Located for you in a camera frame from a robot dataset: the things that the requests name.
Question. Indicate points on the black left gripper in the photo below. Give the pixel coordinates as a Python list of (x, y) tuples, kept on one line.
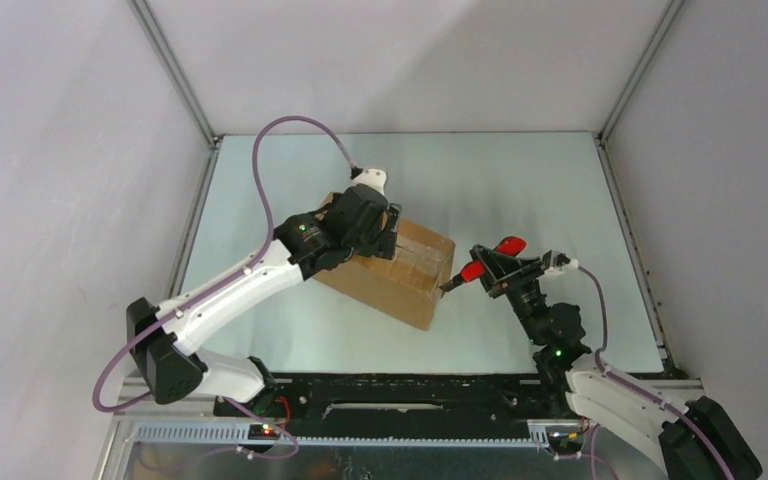
[(374, 248)]

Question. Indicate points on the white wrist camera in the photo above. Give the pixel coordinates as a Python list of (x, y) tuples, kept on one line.
[(374, 178), (560, 264)]

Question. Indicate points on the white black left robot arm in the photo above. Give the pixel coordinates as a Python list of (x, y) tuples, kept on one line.
[(166, 340)]

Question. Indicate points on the aluminium right corner post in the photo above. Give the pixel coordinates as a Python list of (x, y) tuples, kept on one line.
[(642, 65)]

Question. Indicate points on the red black utility knife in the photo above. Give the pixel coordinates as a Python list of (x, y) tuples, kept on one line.
[(488, 265)]

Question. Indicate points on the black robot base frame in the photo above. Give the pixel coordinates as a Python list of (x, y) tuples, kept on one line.
[(400, 408)]

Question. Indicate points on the aluminium left corner post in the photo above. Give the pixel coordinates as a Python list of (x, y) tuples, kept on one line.
[(157, 38)]

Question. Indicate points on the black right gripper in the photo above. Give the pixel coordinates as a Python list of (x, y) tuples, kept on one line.
[(507, 274)]

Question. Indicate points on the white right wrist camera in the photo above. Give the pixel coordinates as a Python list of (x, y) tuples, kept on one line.
[(560, 264)]

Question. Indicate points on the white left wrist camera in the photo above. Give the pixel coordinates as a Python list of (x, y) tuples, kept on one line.
[(374, 178)]

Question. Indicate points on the brown cardboard express box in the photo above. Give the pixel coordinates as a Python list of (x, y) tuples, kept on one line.
[(407, 287)]

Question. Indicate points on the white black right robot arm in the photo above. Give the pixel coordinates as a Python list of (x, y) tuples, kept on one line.
[(686, 439)]

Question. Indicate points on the aluminium corner post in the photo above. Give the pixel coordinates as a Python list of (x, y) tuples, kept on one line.
[(157, 38), (642, 65)]

